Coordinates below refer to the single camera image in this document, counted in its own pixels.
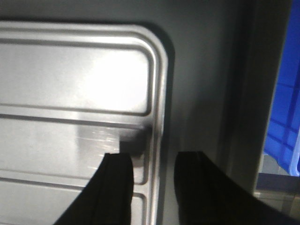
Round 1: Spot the blue bin at right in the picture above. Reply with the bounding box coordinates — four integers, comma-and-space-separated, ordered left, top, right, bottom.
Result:
264, 0, 300, 177

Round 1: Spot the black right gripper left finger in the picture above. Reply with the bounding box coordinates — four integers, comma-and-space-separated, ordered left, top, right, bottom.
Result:
55, 153, 134, 225

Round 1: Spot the large silver metal tray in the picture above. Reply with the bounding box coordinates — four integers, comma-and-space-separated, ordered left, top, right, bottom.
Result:
0, 0, 291, 225

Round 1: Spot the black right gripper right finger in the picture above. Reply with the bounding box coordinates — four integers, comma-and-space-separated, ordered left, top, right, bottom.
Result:
174, 151, 300, 225

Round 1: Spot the silver compartment tray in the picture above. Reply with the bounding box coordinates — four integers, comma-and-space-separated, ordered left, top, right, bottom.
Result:
0, 21, 168, 225

